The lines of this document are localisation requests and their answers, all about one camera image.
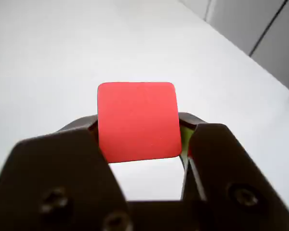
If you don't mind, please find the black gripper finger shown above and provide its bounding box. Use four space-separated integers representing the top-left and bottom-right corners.
0 114 136 231

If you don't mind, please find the green-tipped gripper finger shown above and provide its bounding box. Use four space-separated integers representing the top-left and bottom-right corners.
178 112 289 231

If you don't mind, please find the red lego block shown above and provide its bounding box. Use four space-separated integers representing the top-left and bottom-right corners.
97 81 183 164

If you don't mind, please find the grey cabinet front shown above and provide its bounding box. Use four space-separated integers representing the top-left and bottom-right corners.
178 0 289 98

